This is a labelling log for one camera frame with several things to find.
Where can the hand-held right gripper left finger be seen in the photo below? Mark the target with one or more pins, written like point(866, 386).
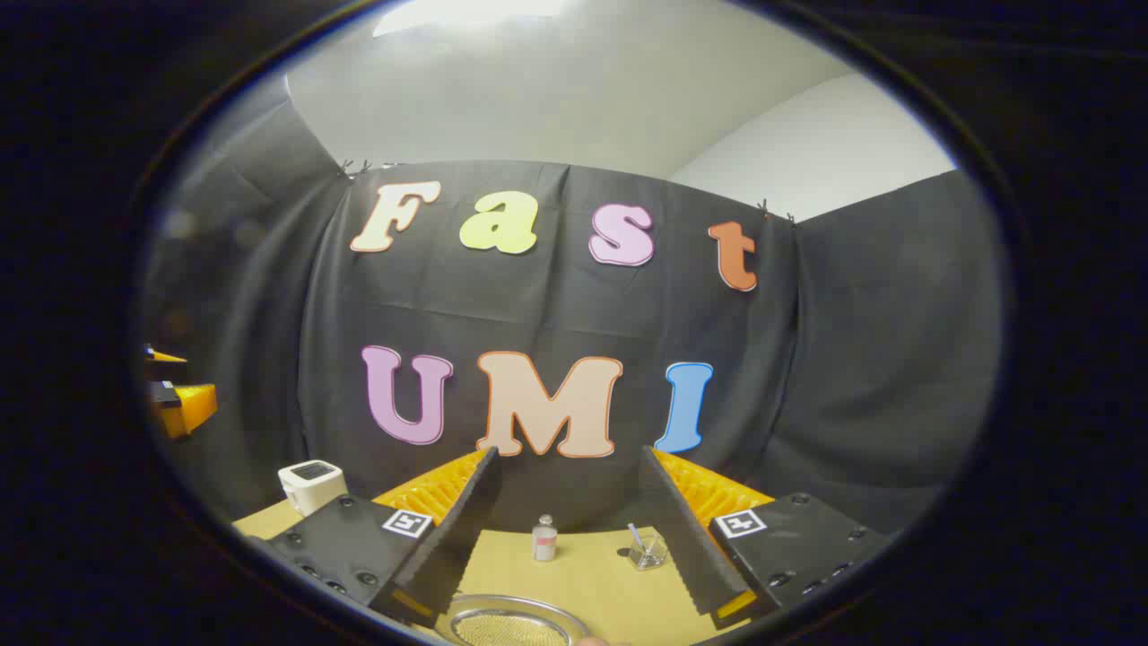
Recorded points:
point(457, 538)

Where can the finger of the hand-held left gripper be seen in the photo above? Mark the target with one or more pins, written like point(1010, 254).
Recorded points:
point(169, 356)
point(190, 408)

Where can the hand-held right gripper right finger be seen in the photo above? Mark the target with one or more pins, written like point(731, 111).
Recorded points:
point(691, 556)

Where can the stainless steel pot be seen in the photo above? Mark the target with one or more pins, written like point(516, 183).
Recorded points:
point(511, 601)

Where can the pile of soybeans in pot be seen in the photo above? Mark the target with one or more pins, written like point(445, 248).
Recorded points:
point(507, 631)

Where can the clear glass cup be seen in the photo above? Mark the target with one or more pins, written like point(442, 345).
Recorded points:
point(650, 556)

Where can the thin white stick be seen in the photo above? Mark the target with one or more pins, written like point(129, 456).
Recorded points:
point(636, 536)

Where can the small clear bottle pink label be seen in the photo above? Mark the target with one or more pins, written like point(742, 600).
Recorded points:
point(544, 541)

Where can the white toaster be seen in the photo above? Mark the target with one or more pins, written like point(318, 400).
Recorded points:
point(309, 489)

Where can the ceiling light panel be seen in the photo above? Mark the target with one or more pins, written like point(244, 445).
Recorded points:
point(466, 13)

